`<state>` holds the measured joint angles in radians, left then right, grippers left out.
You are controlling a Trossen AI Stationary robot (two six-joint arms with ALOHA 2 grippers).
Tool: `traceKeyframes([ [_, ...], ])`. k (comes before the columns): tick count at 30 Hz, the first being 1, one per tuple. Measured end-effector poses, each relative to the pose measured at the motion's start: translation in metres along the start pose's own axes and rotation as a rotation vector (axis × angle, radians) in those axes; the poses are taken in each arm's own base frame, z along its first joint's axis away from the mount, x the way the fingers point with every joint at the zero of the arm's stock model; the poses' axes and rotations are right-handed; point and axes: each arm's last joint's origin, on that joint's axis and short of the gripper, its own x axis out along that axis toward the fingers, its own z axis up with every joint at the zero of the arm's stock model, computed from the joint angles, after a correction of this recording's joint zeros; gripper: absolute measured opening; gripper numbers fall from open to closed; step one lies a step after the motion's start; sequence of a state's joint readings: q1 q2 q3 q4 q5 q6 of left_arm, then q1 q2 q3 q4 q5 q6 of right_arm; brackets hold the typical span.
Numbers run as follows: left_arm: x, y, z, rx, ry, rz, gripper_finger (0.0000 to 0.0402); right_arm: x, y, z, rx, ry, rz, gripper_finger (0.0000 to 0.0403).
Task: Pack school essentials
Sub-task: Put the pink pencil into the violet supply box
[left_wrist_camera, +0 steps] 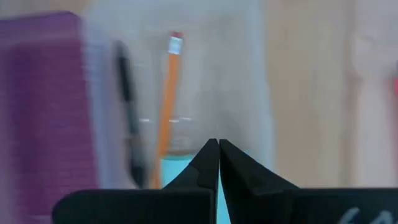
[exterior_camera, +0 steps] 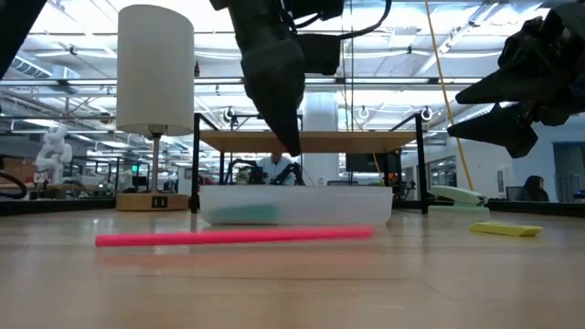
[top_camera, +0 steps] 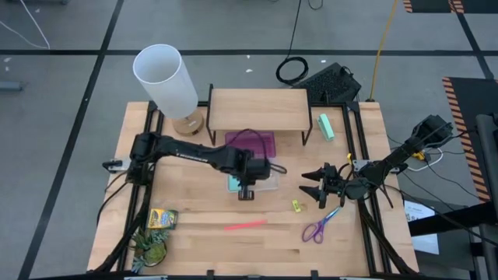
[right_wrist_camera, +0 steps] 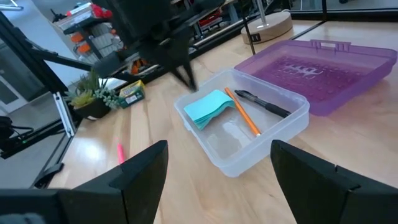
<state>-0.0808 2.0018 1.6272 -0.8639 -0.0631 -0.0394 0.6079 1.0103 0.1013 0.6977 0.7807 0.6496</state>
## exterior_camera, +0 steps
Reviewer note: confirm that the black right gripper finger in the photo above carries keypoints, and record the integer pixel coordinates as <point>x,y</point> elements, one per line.
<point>498,130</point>
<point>512,87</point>

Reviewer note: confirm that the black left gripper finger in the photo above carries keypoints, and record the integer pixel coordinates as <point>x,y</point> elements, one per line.
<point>274,91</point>

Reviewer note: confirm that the yellow sticky note pad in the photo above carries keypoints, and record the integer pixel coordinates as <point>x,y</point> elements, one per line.
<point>503,228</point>

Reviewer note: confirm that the clear plastic box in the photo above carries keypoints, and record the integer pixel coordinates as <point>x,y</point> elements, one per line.
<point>320,205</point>

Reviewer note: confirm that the teal scissors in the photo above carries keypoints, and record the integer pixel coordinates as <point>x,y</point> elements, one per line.
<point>247,215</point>

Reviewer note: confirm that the pink pen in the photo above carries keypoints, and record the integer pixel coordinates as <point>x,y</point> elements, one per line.
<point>228,236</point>

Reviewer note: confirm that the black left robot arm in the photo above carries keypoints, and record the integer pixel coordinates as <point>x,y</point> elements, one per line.
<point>13,27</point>

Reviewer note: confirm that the black background robot arm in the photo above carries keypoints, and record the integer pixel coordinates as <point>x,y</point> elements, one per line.
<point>290,173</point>
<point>242,171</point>

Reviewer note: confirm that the person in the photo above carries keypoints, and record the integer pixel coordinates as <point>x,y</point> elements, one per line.
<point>532,189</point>
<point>274,171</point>

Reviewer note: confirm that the mint green stapler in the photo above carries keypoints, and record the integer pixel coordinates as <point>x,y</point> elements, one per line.
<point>457,194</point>

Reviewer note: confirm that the white shade table lamp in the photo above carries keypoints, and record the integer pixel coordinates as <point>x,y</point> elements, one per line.
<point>155,68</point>

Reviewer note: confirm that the black monitor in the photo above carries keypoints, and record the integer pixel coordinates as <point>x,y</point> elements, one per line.
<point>365,162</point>

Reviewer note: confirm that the brown cardboard box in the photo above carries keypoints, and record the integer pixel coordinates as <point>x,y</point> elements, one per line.
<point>18,169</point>

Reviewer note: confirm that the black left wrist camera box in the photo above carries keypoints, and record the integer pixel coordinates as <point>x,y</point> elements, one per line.
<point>320,55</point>

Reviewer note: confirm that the wooden shelf with black frame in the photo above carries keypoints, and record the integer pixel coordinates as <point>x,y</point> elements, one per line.
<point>311,141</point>

